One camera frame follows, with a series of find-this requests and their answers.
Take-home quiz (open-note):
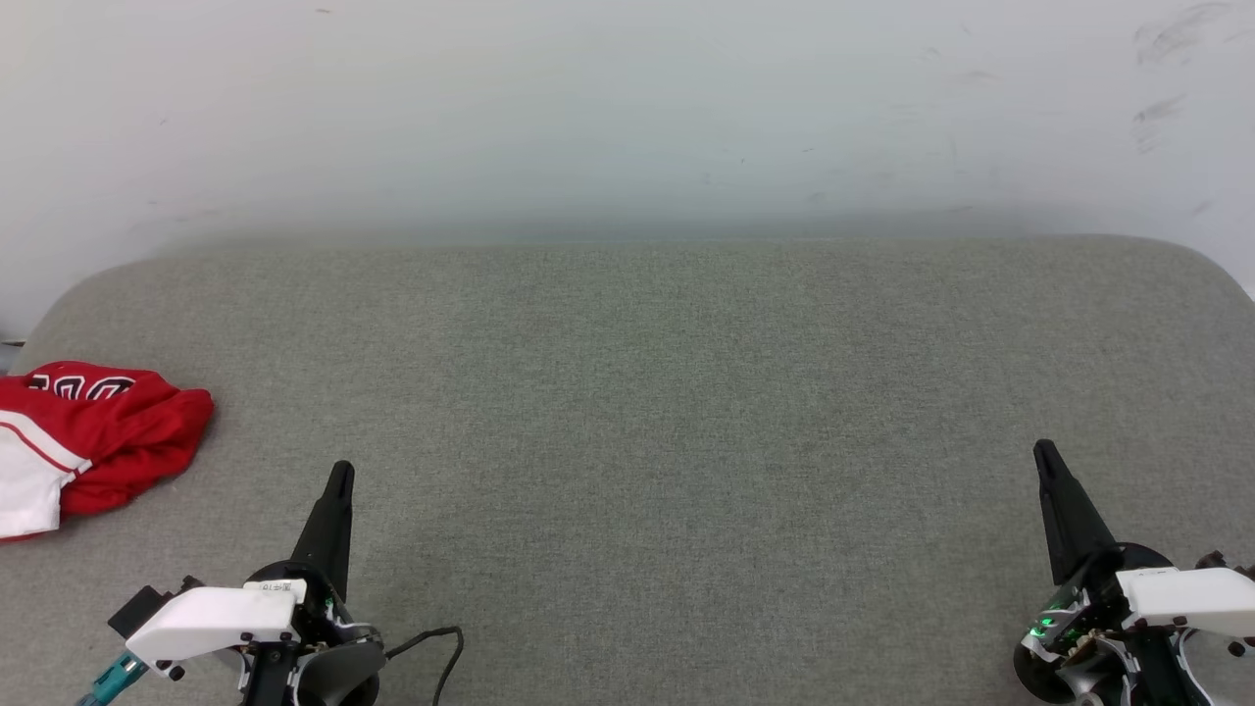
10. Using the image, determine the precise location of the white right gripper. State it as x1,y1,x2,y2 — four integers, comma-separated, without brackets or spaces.
1020,438,1255,656

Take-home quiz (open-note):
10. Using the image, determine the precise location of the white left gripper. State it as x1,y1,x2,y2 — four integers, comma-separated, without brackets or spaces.
125,461,359,680

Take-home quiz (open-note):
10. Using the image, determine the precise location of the red and white basketball jersey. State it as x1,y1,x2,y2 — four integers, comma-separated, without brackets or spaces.
0,361,215,542

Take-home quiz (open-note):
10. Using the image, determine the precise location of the thin black looping cable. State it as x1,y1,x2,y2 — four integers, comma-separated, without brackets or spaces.
385,626,465,706

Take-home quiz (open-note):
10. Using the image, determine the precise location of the teal left camera connector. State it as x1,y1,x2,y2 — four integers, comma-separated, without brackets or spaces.
76,652,150,706

